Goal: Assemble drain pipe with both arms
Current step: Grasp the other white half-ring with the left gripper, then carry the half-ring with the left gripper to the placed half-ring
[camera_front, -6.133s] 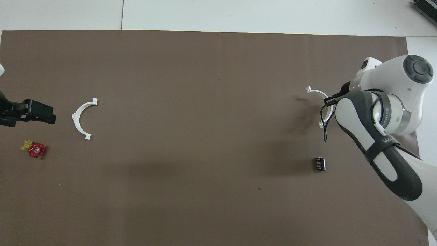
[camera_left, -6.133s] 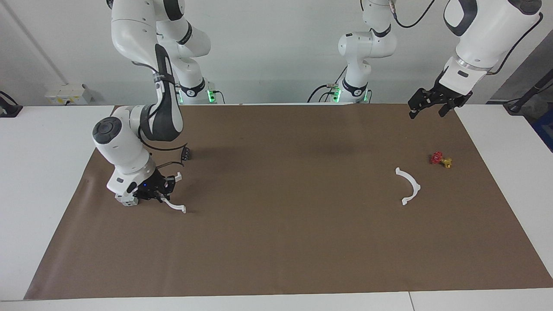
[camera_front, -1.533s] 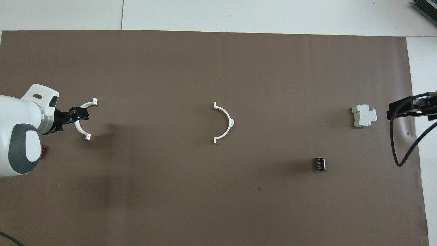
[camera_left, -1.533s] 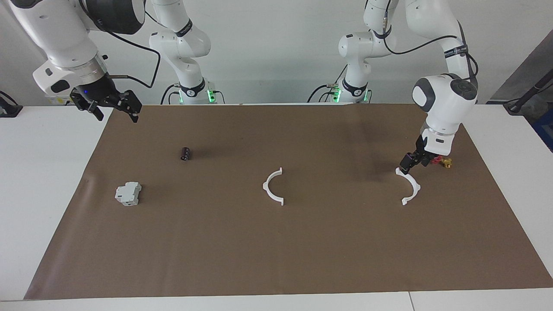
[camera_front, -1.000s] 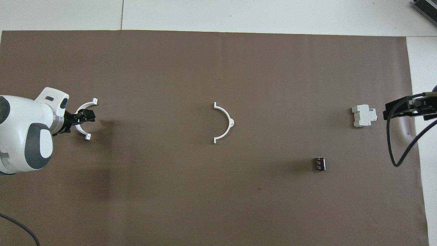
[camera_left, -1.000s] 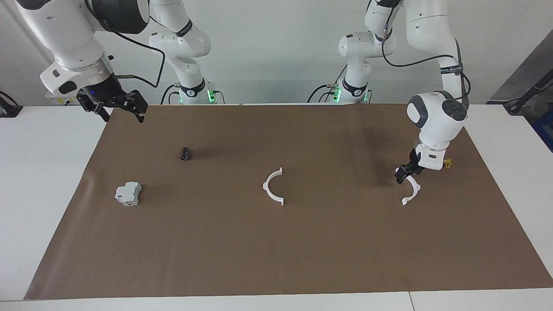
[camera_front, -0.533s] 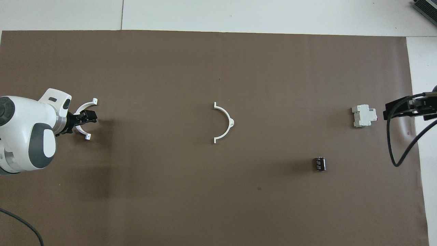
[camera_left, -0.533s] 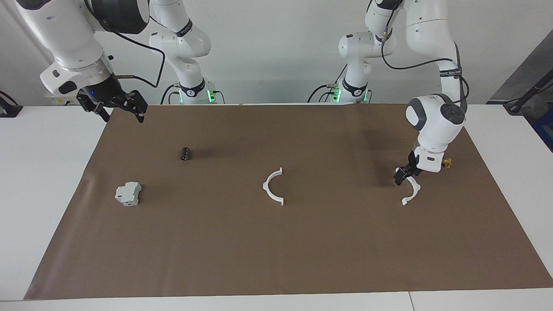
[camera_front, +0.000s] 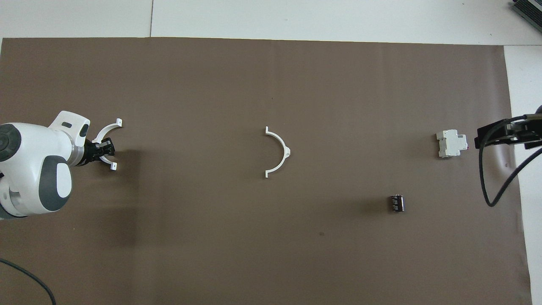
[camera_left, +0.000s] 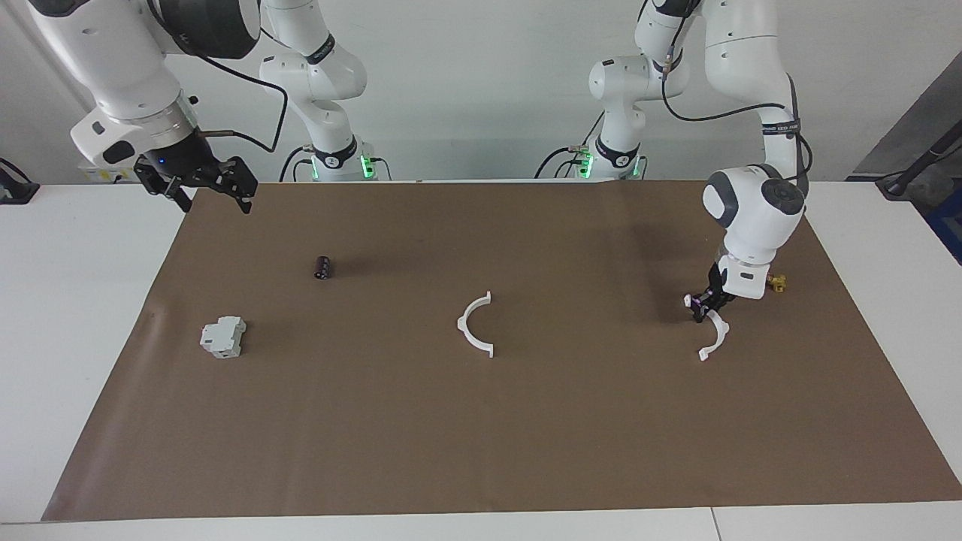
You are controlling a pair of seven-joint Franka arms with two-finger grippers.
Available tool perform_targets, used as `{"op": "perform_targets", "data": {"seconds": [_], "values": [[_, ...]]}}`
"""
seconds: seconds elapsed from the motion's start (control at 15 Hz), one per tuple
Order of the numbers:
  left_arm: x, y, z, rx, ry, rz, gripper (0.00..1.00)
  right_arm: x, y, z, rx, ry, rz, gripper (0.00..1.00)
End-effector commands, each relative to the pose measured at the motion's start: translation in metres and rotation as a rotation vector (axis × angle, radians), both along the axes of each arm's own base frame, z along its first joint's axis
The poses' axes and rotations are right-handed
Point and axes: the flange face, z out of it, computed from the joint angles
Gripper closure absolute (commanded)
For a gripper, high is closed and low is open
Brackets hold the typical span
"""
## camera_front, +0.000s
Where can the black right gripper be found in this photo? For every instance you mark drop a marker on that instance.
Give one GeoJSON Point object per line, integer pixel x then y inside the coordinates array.
{"type": "Point", "coordinates": [527, 131]}

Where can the grey ribbed equipment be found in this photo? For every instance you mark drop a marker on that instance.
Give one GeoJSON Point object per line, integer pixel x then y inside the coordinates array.
{"type": "Point", "coordinates": [529, 9]}

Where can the brown paper mat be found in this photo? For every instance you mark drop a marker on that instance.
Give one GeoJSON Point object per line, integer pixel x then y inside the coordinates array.
{"type": "Point", "coordinates": [271, 237]}

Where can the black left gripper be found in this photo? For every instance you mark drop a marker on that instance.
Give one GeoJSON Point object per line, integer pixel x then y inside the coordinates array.
{"type": "Point", "coordinates": [92, 152]}

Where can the white circuit breaker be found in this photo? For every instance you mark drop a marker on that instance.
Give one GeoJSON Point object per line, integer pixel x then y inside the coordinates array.
{"type": "Point", "coordinates": [451, 144]}

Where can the black cylindrical capacitor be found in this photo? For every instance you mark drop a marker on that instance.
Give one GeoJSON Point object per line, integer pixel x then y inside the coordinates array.
{"type": "Point", "coordinates": [396, 203]}

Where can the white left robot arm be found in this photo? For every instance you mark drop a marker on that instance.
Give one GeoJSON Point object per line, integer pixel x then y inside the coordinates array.
{"type": "Point", "coordinates": [34, 169]}

